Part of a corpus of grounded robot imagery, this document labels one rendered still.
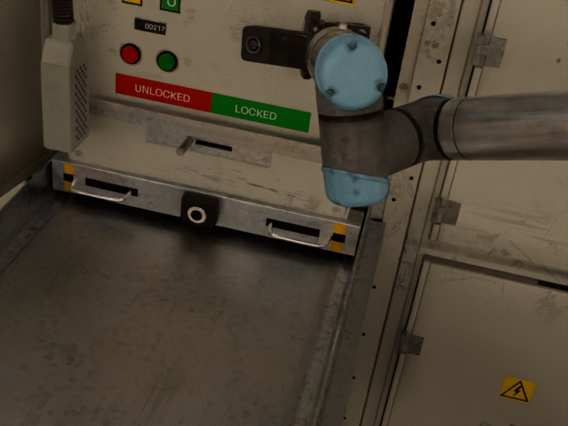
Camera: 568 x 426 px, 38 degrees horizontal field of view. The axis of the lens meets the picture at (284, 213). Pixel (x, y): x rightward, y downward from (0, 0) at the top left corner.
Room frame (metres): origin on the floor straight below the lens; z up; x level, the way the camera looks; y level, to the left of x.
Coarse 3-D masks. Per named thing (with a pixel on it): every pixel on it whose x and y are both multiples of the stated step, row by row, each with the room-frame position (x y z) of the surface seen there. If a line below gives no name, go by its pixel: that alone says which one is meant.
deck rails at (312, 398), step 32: (32, 192) 1.15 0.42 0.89; (64, 192) 1.22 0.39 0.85; (0, 224) 1.04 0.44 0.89; (32, 224) 1.11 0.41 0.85; (0, 256) 1.01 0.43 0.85; (352, 256) 1.15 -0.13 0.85; (352, 288) 1.06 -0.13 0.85; (320, 320) 0.97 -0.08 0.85; (320, 352) 0.90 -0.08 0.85; (320, 384) 0.83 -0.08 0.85; (320, 416) 0.77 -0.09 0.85
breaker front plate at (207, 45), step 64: (192, 0) 1.18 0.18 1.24; (256, 0) 1.17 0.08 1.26; (320, 0) 1.16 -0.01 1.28; (384, 0) 1.15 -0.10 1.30; (128, 64) 1.20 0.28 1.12; (192, 64) 1.18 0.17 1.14; (256, 64) 1.17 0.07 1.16; (128, 128) 1.20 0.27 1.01; (256, 128) 1.17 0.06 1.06; (256, 192) 1.17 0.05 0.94; (320, 192) 1.15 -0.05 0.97
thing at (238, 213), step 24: (96, 168) 1.19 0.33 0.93; (96, 192) 1.19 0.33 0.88; (120, 192) 1.19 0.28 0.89; (144, 192) 1.18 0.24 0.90; (168, 192) 1.17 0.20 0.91; (192, 192) 1.17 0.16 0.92; (216, 192) 1.17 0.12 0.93; (240, 216) 1.16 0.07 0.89; (264, 216) 1.15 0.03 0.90; (288, 216) 1.15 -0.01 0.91; (312, 216) 1.14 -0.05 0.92; (360, 216) 1.16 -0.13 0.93; (312, 240) 1.14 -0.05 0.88; (336, 240) 1.13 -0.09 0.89
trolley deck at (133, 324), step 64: (64, 256) 1.04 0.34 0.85; (128, 256) 1.07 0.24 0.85; (192, 256) 1.09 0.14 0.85; (256, 256) 1.12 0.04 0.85; (320, 256) 1.14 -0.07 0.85; (0, 320) 0.87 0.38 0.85; (64, 320) 0.89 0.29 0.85; (128, 320) 0.91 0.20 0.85; (192, 320) 0.93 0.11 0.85; (256, 320) 0.95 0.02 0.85; (0, 384) 0.75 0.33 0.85; (64, 384) 0.77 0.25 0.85; (128, 384) 0.79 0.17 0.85; (192, 384) 0.80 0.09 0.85; (256, 384) 0.82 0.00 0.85
